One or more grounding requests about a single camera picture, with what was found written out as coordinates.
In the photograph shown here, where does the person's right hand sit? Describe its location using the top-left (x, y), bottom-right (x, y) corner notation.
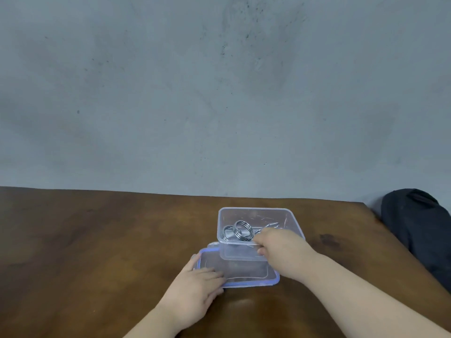
top-left (253, 228), bottom-right (320, 282)

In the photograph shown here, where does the person's left hand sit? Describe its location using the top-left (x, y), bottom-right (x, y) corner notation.
top-left (159, 253), bottom-right (226, 330)

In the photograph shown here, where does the clear plastic container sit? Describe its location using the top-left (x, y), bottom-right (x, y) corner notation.
top-left (217, 207), bottom-right (306, 261)

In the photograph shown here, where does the clear lid with blue rim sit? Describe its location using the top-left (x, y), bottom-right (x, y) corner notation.
top-left (196, 242), bottom-right (280, 288)

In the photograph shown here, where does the person's right forearm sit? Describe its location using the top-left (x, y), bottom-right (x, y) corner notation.
top-left (298, 252), bottom-right (451, 338)

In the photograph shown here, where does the person's left forearm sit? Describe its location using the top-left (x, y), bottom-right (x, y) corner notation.
top-left (123, 304), bottom-right (206, 338)

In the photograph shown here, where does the black bag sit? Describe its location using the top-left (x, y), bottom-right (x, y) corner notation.
top-left (381, 188), bottom-right (451, 293)

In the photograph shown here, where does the large metal ring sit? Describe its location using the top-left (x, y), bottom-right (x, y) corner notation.
top-left (233, 220), bottom-right (253, 241)

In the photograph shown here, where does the bent metal wire piece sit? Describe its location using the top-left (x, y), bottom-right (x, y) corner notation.
top-left (252, 222), bottom-right (283, 240)

